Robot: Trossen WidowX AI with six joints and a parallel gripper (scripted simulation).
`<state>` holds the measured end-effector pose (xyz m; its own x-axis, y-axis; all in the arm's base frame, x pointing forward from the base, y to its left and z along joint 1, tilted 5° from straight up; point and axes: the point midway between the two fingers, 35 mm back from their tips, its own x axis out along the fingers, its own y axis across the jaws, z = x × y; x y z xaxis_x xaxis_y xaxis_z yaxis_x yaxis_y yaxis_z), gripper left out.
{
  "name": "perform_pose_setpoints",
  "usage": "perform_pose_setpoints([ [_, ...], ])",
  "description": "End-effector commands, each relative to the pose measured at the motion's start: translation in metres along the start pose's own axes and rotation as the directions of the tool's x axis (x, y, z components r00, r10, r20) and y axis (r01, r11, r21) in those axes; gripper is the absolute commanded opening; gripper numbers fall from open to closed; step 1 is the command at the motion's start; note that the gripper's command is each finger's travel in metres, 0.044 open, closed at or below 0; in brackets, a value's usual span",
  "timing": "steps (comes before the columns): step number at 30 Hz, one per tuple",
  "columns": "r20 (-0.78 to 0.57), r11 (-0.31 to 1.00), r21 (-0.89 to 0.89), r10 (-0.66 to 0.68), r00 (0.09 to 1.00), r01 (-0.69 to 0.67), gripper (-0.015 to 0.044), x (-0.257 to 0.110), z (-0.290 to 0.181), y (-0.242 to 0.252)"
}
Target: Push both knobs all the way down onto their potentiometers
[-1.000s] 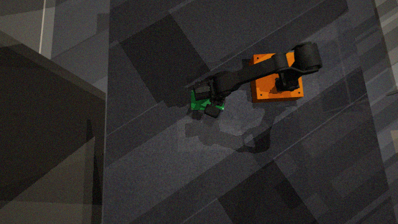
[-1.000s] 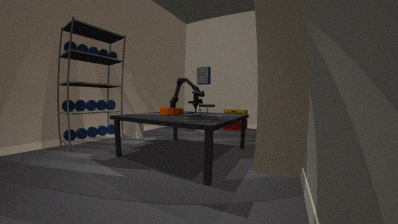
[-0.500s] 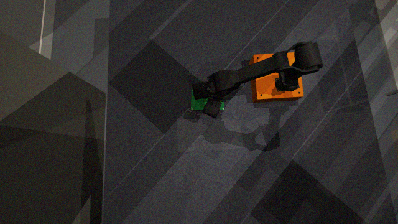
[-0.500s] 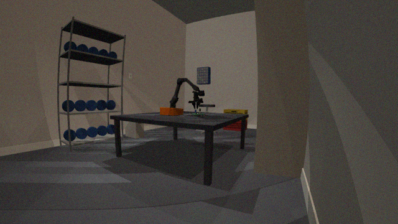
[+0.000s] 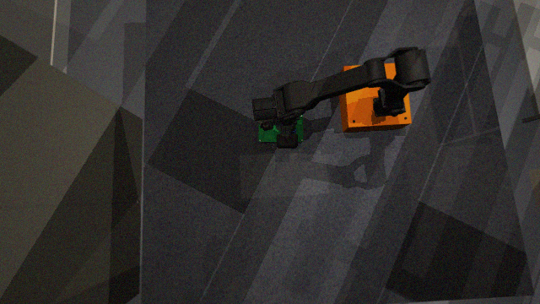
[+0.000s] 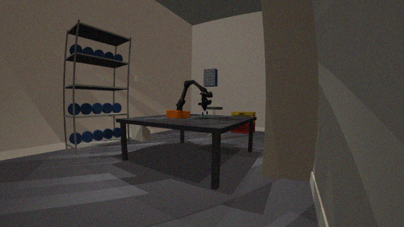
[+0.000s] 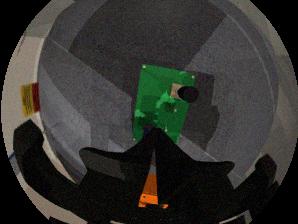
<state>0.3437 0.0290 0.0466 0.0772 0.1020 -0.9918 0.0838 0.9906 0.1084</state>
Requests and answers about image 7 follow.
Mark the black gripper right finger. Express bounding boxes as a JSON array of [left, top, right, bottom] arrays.
[[154, 127, 235, 205]]

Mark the green circuit board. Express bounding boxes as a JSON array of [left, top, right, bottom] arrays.
[[133, 64, 198, 144]]

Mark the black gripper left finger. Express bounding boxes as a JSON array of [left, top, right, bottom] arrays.
[[78, 127, 157, 200]]

